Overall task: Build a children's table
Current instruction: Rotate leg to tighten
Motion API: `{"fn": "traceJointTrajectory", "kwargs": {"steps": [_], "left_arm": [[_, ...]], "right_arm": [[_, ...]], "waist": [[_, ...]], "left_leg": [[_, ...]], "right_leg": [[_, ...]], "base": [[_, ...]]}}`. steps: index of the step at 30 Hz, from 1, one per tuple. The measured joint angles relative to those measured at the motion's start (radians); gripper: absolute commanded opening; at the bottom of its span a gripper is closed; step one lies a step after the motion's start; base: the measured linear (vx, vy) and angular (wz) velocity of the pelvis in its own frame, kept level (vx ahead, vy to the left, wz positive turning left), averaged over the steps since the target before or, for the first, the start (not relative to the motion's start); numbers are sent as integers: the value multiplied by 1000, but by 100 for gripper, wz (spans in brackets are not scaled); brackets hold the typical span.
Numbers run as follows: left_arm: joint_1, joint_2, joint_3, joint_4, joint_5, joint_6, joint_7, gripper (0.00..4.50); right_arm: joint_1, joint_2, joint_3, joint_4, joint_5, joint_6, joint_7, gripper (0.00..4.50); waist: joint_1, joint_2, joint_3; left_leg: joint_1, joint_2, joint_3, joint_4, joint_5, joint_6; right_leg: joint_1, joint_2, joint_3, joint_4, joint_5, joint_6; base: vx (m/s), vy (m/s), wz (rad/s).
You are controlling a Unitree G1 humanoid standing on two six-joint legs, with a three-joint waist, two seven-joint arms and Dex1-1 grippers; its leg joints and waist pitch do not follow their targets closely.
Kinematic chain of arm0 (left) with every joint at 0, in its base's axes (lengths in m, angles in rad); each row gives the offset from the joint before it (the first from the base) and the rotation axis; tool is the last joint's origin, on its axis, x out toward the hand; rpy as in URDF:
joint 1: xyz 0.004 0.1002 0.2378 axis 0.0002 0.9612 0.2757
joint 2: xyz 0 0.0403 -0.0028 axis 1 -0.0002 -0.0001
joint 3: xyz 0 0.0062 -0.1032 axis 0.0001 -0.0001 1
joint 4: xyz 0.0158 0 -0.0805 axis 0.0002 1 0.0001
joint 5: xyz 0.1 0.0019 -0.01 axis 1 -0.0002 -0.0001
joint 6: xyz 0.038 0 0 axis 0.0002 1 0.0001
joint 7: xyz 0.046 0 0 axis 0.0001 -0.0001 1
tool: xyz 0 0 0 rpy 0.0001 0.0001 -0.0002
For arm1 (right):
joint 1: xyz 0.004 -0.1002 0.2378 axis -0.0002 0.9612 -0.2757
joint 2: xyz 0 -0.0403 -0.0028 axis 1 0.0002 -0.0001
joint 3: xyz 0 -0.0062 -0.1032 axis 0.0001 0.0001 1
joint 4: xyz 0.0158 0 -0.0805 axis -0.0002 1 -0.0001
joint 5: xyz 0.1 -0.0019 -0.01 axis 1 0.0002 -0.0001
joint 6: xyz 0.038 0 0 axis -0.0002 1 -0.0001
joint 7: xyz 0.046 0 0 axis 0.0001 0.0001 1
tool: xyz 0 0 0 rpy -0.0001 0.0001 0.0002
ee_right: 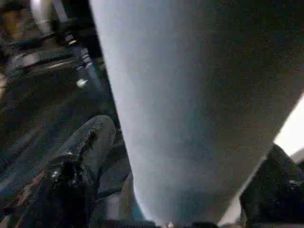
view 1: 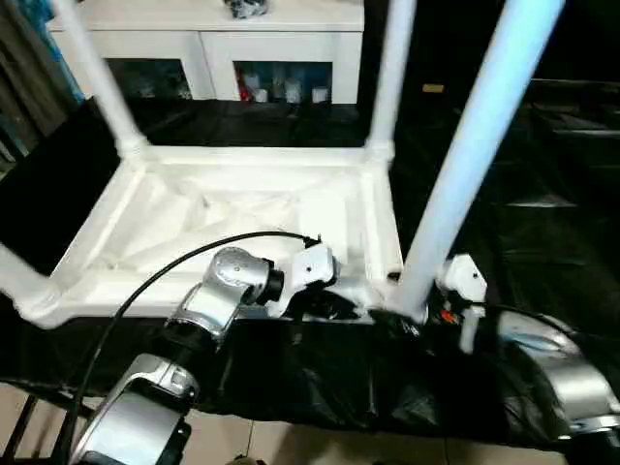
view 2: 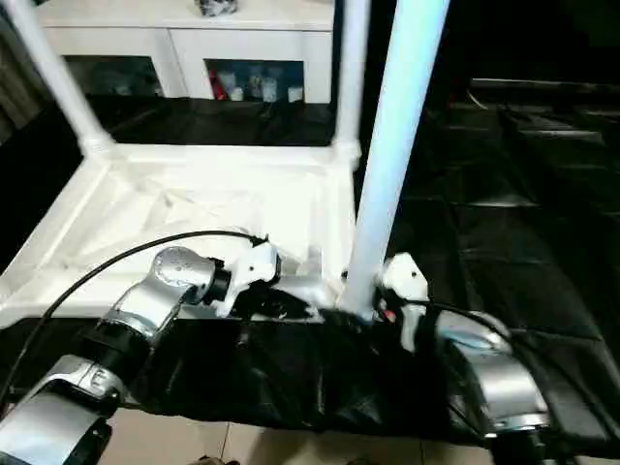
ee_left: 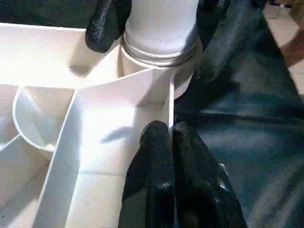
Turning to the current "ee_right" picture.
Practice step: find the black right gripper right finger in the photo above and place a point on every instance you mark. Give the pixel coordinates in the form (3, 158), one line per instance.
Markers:
(278, 190)

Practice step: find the white plastic table leg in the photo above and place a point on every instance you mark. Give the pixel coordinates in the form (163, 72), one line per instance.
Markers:
(178, 95)

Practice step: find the white plastic table top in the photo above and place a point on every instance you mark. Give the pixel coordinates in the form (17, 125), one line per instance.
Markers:
(292, 126)

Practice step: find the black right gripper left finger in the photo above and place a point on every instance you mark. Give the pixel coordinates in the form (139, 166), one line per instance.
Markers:
(71, 190)

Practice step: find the black mat cover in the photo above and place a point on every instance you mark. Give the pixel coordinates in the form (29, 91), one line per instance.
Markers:
(35, 107)

